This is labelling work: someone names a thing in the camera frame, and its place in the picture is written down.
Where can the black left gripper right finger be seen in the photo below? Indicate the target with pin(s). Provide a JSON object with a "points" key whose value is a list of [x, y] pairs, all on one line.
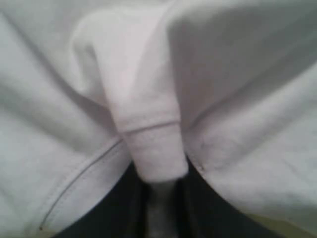
{"points": [[203, 213]]}

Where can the white t-shirt with red lettering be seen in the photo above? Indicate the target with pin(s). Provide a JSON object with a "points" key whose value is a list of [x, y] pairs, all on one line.
{"points": [[88, 87]]}

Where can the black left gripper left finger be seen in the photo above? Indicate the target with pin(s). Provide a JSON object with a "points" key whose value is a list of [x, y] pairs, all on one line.
{"points": [[120, 214]]}

